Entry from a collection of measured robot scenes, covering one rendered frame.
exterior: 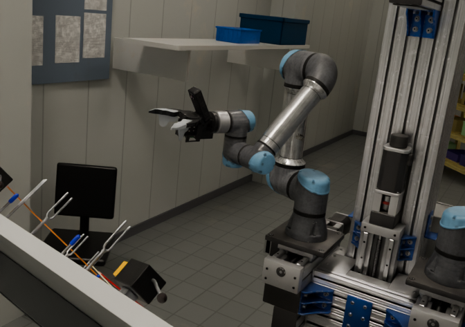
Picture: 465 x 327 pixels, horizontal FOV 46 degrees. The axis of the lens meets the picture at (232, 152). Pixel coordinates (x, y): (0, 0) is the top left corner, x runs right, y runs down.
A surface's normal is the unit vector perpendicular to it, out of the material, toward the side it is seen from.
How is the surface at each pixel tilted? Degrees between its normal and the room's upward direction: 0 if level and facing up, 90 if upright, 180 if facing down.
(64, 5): 90
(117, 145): 90
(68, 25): 90
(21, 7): 90
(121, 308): 38
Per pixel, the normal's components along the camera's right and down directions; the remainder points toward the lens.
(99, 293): -0.32, -0.68
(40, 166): 0.86, 0.21
